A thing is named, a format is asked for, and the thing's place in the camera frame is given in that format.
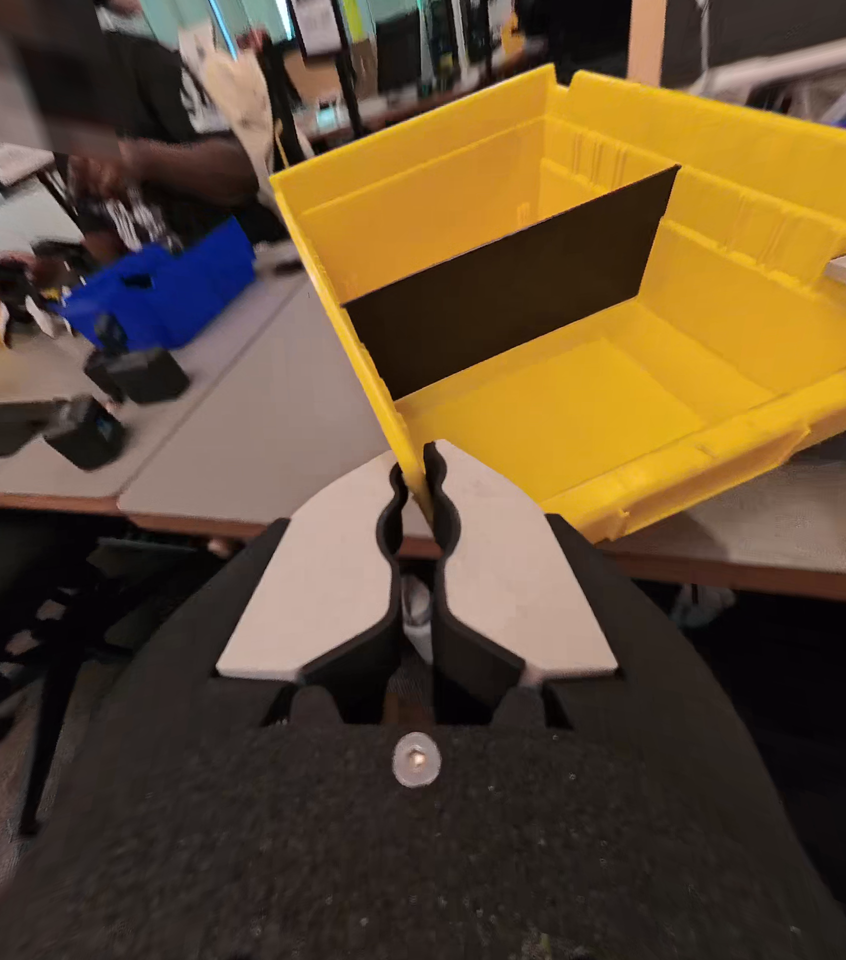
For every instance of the black office chair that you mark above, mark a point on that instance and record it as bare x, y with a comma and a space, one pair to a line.
18, 585

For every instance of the blue plastic bin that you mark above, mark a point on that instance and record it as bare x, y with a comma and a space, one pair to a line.
168, 292

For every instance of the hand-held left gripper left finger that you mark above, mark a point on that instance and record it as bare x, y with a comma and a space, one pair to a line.
310, 585

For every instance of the black box device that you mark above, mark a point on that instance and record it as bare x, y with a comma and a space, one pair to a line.
142, 375
85, 439

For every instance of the grey desk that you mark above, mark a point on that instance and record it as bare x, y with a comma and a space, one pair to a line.
33, 480
280, 450

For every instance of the black bin divider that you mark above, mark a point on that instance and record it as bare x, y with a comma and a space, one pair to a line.
505, 292

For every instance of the white screen stand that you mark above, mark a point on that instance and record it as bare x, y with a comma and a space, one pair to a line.
805, 64

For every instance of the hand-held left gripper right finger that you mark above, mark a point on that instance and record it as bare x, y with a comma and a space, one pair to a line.
528, 592

